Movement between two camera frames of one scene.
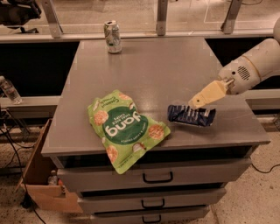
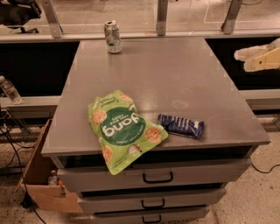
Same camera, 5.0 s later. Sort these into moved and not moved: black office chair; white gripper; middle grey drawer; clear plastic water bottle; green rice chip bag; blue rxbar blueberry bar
Moved: blue rxbar blueberry bar; white gripper
Not moved: clear plastic water bottle; middle grey drawer; black office chair; green rice chip bag
